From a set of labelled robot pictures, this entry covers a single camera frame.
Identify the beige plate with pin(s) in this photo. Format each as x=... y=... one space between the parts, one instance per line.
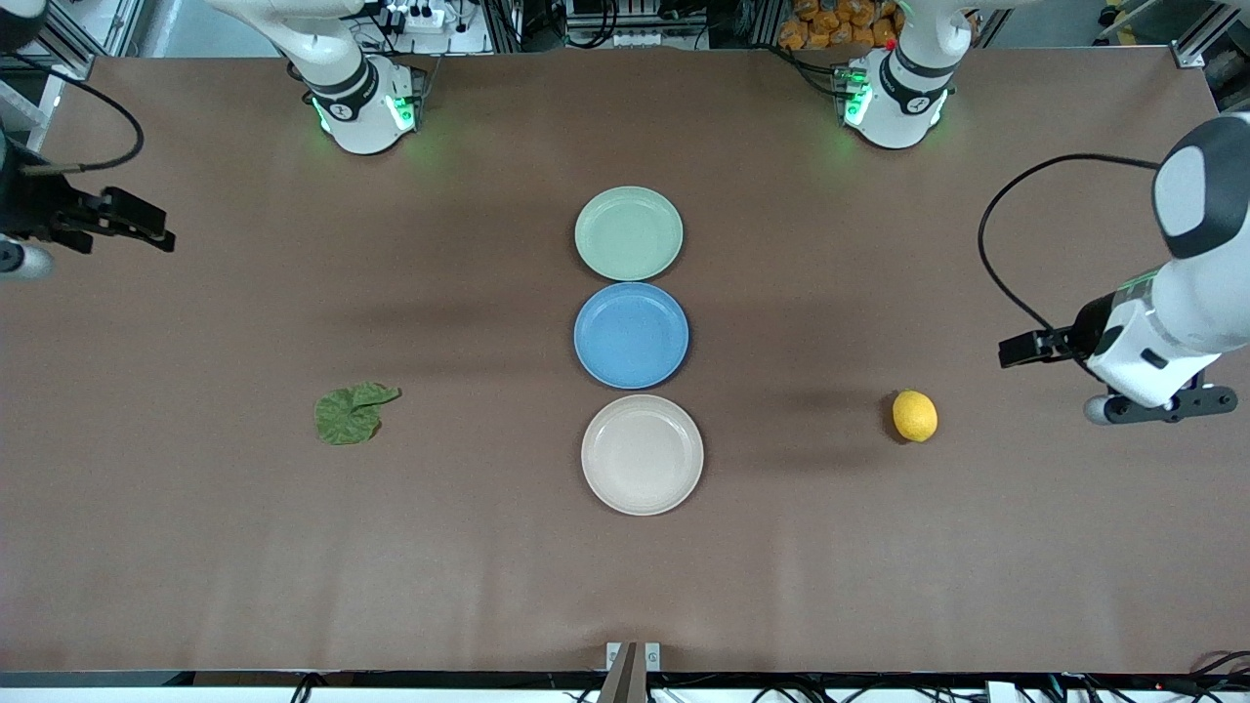
x=642 y=454

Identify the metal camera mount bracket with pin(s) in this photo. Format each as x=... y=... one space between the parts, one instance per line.
x=633 y=669

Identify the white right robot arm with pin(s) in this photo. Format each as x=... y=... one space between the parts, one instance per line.
x=356 y=107

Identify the aluminium frame profile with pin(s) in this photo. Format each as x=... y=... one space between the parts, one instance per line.
x=68 y=49
x=1189 y=54

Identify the white power strip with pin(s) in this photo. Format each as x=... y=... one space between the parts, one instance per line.
x=422 y=17

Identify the pale green plate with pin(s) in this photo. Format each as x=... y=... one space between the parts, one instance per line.
x=628 y=232

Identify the yellow lemon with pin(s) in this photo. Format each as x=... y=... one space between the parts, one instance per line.
x=914 y=416

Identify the bag of orange snacks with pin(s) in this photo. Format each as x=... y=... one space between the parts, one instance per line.
x=830 y=24

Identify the brown table cover sheet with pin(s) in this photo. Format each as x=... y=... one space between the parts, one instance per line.
x=391 y=537

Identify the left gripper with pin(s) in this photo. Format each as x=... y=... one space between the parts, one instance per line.
x=1082 y=333

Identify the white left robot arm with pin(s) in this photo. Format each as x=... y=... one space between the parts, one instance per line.
x=898 y=112

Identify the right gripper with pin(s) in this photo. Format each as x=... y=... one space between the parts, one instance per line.
x=37 y=208

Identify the blue plate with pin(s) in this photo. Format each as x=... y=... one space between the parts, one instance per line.
x=631 y=335

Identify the green lettuce leaf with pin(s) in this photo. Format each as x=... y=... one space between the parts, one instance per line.
x=347 y=415

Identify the dark electronics rack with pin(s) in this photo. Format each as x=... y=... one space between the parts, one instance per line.
x=635 y=20

